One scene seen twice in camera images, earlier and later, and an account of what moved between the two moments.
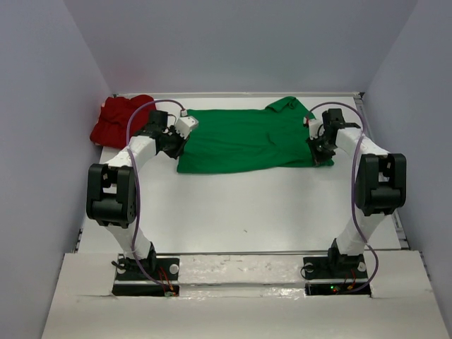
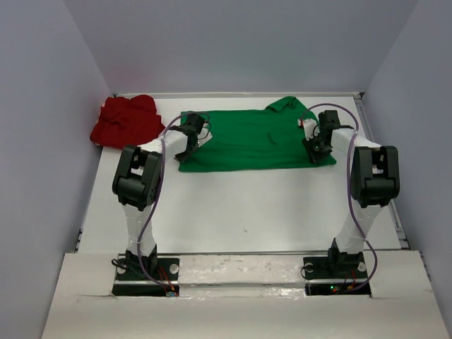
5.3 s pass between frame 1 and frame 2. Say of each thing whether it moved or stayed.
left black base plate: stayed
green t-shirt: stayed
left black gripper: moved
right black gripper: stayed
